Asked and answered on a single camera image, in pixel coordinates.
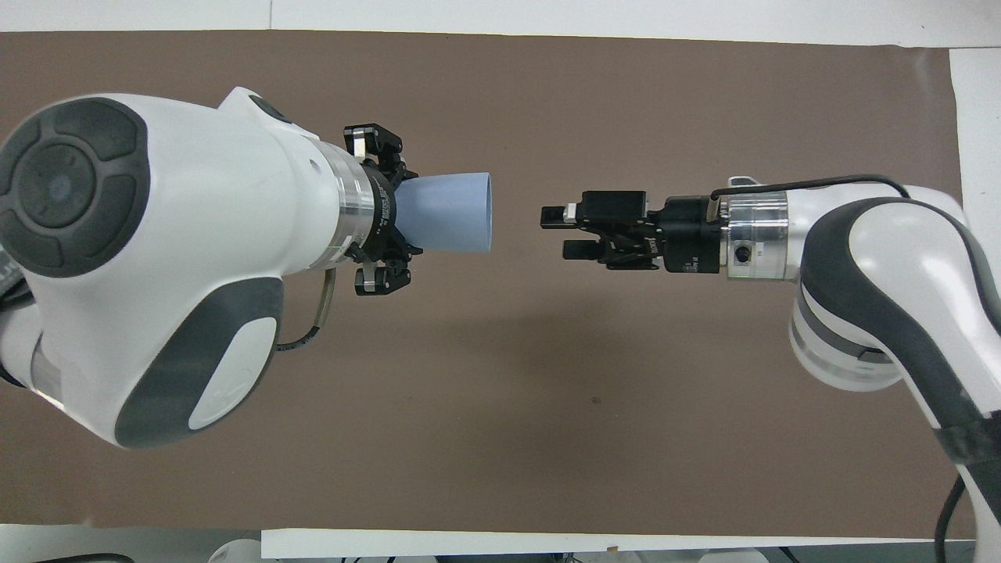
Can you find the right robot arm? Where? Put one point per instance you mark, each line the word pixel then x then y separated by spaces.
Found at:
pixel 884 258

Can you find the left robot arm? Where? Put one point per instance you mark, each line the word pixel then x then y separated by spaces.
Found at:
pixel 195 258

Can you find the light blue cup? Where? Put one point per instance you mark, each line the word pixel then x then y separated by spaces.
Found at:
pixel 450 213

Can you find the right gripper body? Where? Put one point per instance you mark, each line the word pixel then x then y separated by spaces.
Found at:
pixel 688 234

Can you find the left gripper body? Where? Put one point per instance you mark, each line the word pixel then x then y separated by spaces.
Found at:
pixel 385 215

